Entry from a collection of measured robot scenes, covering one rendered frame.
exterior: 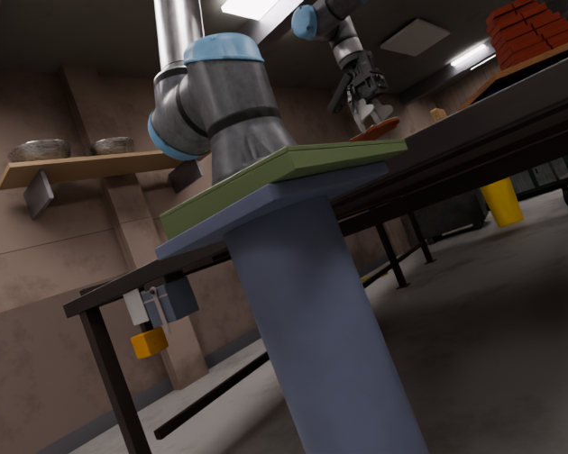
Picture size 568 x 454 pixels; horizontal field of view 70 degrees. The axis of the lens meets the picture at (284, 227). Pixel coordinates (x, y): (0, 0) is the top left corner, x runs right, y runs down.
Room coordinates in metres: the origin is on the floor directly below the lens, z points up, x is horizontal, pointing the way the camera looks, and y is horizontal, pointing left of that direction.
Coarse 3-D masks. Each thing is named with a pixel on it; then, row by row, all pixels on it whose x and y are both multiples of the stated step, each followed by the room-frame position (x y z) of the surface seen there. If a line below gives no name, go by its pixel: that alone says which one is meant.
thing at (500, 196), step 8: (496, 184) 5.40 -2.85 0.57; (504, 184) 5.39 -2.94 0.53; (488, 192) 5.50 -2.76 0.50; (496, 192) 5.43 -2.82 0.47; (504, 192) 5.40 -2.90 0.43; (512, 192) 5.42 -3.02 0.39; (488, 200) 5.56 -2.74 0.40; (496, 200) 5.46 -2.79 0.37; (504, 200) 5.41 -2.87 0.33; (512, 200) 5.41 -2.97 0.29; (496, 208) 5.50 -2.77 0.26; (504, 208) 5.43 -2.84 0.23; (512, 208) 5.41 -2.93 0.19; (496, 216) 5.55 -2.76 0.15; (504, 216) 5.46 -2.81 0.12; (512, 216) 5.42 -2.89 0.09; (520, 216) 5.43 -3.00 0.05; (504, 224) 5.49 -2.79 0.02
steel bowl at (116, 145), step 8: (96, 144) 3.13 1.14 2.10; (104, 144) 3.13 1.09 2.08; (112, 144) 3.15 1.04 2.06; (120, 144) 3.19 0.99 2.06; (128, 144) 3.26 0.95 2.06; (88, 152) 3.18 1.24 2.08; (96, 152) 3.15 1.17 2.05; (104, 152) 3.16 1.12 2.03; (112, 152) 3.18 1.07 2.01; (120, 152) 3.22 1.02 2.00; (128, 152) 3.29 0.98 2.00
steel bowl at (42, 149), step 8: (24, 144) 2.73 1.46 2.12; (32, 144) 2.74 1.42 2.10; (40, 144) 2.76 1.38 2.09; (48, 144) 2.79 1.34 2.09; (56, 144) 2.84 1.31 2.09; (64, 144) 2.91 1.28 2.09; (16, 152) 2.74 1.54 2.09; (24, 152) 2.74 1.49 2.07; (32, 152) 2.75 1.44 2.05; (40, 152) 2.77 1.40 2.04; (48, 152) 2.80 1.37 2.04; (56, 152) 2.84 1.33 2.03; (64, 152) 2.91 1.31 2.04; (16, 160) 2.77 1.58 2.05; (24, 160) 2.77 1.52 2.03; (32, 160) 2.77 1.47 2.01
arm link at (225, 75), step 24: (192, 48) 0.57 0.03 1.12; (216, 48) 0.56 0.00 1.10; (240, 48) 0.56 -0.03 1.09; (192, 72) 0.58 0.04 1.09; (216, 72) 0.56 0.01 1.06; (240, 72) 0.56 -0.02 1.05; (264, 72) 0.59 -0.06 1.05; (192, 96) 0.59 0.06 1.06; (216, 96) 0.56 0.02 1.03; (240, 96) 0.56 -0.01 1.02; (264, 96) 0.57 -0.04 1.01; (192, 120) 0.62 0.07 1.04; (216, 120) 0.57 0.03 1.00
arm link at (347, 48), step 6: (342, 42) 1.04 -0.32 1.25; (348, 42) 1.03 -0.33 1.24; (354, 42) 1.04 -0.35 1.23; (360, 42) 1.05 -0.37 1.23; (336, 48) 1.05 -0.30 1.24; (342, 48) 1.04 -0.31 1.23; (348, 48) 1.03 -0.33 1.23; (354, 48) 1.03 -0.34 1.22; (360, 48) 1.04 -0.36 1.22; (336, 54) 1.06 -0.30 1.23; (342, 54) 1.04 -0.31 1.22; (348, 54) 1.04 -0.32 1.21; (336, 60) 1.07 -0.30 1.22; (342, 60) 1.06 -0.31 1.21
